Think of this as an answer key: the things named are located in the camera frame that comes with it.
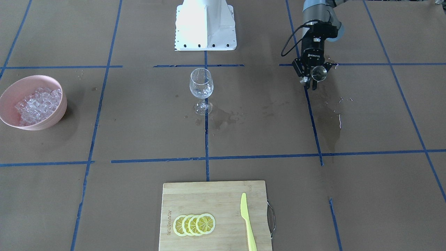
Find pink bowl of ice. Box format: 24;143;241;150
0;75;68;131

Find yellow lemon slice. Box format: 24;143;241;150
172;213;216;237

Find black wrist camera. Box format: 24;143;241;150
308;21;339;39

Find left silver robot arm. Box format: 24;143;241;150
292;0;345;90

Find yellow plastic knife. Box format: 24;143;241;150
239;192;257;251

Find clear wine glass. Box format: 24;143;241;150
189;68;214;116

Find metal jigger cup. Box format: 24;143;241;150
310;66;328;82

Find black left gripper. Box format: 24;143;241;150
292;38;333;91

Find bamboo cutting board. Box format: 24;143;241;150
158;181;272;251

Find white pedestal column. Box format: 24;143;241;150
174;0;237;51

